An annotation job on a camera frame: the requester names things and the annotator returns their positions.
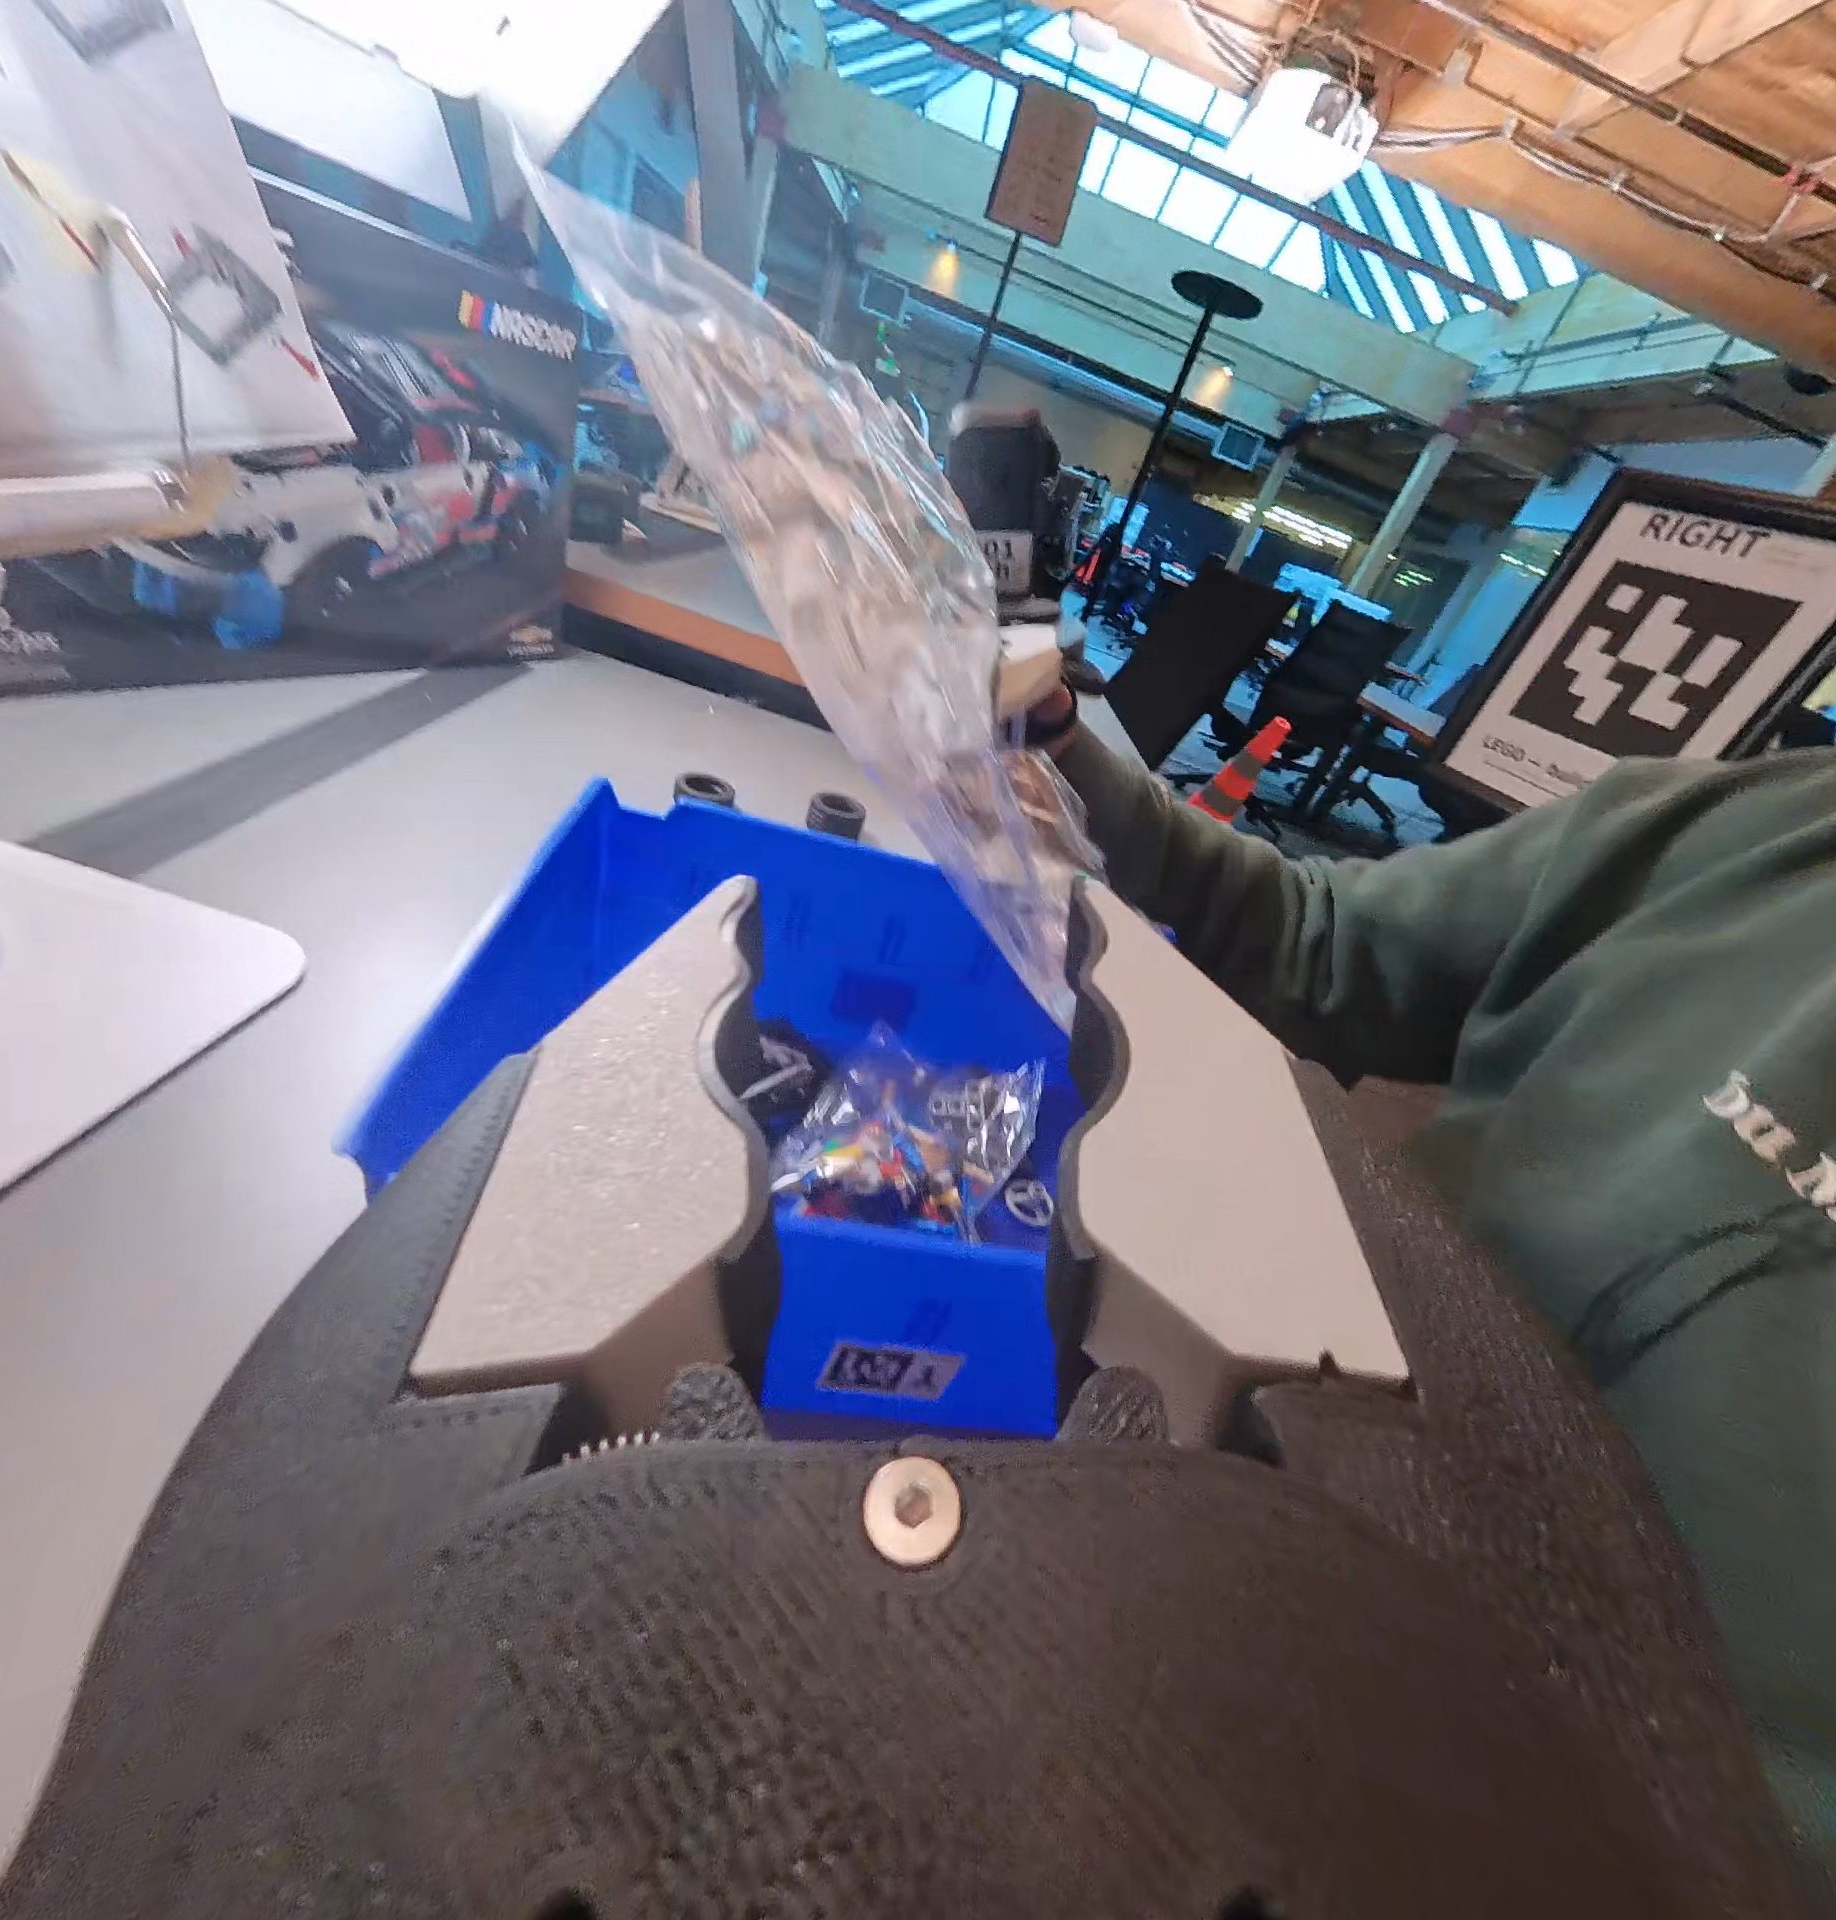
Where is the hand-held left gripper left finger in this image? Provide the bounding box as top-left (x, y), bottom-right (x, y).
top-left (408, 872), bottom-right (786, 1449)

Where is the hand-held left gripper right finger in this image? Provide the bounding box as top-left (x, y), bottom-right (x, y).
top-left (1049, 875), bottom-right (1415, 1449)

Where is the small clear plastic bag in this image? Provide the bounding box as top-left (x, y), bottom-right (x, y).
top-left (522, 125), bottom-right (1110, 1035)

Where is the blue plastic bin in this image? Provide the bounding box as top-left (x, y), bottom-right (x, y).
top-left (334, 777), bottom-right (1177, 1440)

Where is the lego instruction booklet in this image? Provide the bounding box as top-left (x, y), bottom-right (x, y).
top-left (0, 0), bottom-right (359, 480)

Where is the person's right forearm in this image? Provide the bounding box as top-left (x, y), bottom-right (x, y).
top-left (1054, 721), bottom-right (1609, 1085)

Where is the lego set box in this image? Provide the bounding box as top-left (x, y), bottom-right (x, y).
top-left (0, 88), bottom-right (584, 698)

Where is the orange traffic cone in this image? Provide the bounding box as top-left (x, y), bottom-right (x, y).
top-left (1187, 718), bottom-right (1297, 824)

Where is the black floor lamp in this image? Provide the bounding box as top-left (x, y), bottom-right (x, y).
top-left (1120, 269), bottom-right (1267, 602)

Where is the black office chair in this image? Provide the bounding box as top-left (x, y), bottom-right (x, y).
top-left (1209, 600), bottom-right (1404, 818)

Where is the brown sign board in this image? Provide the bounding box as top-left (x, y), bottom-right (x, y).
top-left (986, 79), bottom-right (1101, 407)

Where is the clear bag of colourful pieces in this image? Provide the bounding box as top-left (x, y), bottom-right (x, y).
top-left (775, 1025), bottom-right (1049, 1244)

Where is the grey wood-edged table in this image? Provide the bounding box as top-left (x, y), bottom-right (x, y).
top-left (566, 533), bottom-right (802, 685)

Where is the white ceiling projector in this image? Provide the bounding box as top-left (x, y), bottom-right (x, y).
top-left (1230, 63), bottom-right (1378, 205)

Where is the person's green sweatshirt torso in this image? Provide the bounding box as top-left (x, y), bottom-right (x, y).
top-left (1404, 750), bottom-right (1836, 1860)

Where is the white book stand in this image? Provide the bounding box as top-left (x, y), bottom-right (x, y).
top-left (0, 464), bottom-right (310, 1218)

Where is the white lit panel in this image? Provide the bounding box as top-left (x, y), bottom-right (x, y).
top-left (228, 0), bottom-right (685, 155)

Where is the black white marker sign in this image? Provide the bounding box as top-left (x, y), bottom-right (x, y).
top-left (1429, 468), bottom-right (1836, 818)

